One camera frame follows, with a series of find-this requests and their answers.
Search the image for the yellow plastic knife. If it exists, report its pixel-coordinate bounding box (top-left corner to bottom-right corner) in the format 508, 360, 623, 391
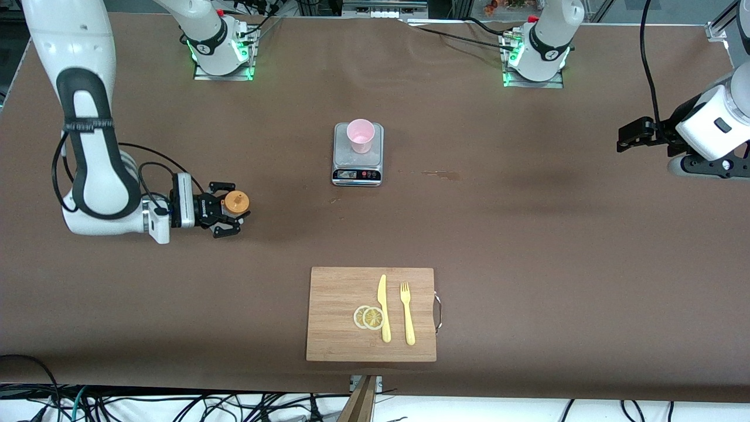
377, 274, 392, 343

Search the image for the brown table cover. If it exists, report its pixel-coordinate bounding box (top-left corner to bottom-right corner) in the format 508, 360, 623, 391
0, 12, 750, 403

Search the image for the yellow plastic fork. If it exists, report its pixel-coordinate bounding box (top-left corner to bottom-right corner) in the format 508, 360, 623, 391
400, 281, 416, 346

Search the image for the sauce bottle with orange cap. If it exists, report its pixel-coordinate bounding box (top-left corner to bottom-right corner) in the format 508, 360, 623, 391
224, 190, 251, 219

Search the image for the silver digital kitchen scale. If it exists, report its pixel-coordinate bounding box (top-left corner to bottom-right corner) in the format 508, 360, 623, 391
332, 122, 385, 187

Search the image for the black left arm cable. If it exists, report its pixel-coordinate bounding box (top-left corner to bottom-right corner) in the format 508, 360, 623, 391
639, 0, 670, 137

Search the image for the wooden cutting board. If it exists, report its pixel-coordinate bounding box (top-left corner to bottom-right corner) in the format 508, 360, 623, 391
305, 267, 444, 363

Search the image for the pink plastic cup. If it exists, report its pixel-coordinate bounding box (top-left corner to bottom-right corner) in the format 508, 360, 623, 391
346, 118, 376, 155

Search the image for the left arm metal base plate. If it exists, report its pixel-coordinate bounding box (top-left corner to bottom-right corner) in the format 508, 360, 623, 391
501, 29, 565, 89

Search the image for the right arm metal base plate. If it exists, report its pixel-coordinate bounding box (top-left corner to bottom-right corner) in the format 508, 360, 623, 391
193, 18, 260, 81

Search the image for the aluminium corner profile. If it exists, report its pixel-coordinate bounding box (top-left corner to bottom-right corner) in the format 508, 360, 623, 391
705, 0, 750, 42

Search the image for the teal floor cable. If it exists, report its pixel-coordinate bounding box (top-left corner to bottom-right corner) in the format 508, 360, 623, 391
56, 386, 90, 422

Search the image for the black looped floor cable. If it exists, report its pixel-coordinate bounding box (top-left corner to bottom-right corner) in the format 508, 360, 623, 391
0, 354, 60, 422

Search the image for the wooden post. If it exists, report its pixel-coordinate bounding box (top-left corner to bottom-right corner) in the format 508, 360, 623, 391
337, 375, 377, 422

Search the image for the black cable across table cover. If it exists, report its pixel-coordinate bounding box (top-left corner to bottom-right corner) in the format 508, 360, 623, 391
404, 16, 519, 52

